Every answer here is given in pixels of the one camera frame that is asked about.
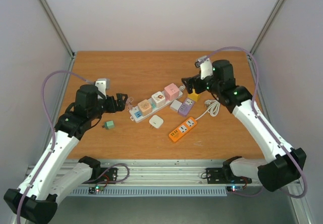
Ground grey slotted cable duct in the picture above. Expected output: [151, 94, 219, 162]
[70, 186, 227, 198]

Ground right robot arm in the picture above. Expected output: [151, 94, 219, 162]
[182, 57, 306, 192]

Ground right small circuit board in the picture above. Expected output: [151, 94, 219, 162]
[226, 185, 246, 192]

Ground left small circuit board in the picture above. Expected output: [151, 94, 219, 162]
[88, 186, 105, 194]

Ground small circuit board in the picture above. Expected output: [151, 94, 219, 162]
[88, 186, 105, 194]
[226, 185, 246, 192]

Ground orange power strip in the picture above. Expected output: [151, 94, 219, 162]
[169, 117, 197, 143]

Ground aluminium frame post right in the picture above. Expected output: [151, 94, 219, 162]
[250, 0, 286, 54]

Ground pink cube socket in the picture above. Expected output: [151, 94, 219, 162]
[164, 83, 180, 101]

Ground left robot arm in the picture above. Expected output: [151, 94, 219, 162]
[4, 84, 128, 223]

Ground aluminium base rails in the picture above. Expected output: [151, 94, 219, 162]
[22, 158, 301, 187]

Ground white coiled power cable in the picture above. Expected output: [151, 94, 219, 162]
[179, 84, 222, 120]

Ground aluminium frame post left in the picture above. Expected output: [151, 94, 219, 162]
[27, 0, 76, 60]

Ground white flat charger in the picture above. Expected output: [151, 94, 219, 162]
[149, 115, 164, 129]

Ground aluminium frame post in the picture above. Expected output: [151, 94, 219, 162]
[250, 0, 286, 54]
[27, 0, 76, 60]

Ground green small charger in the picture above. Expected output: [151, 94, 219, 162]
[102, 121, 115, 130]

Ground white cube socket adapter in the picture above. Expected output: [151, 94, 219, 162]
[151, 91, 166, 108]

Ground white square charger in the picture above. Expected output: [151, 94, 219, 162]
[170, 100, 182, 112]

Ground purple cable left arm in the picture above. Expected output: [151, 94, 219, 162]
[16, 70, 98, 224]

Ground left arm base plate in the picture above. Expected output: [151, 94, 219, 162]
[85, 167, 118, 184]

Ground beige cube socket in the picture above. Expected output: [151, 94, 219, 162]
[137, 99, 152, 116]

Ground white charger with pink cable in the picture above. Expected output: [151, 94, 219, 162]
[126, 97, 134, 111]

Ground white power strip pastel sockets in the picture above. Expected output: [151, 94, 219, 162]
[129, 90, 183, 123]

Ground yellow cube socket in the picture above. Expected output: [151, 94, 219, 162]
[187, 89, 201, 102]

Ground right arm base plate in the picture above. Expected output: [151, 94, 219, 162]
[200, 167, 252, 185]

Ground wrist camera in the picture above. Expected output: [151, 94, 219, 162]
[94, 78, 110, 96]
[195, 55, 213, 80]

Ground purple power strip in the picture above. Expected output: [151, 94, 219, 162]
[178, 98, 195, 117]

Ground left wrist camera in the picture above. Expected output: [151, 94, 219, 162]
[94, 78, 110, 96]

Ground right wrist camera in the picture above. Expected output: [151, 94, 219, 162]
[195, 55, 213, 80]

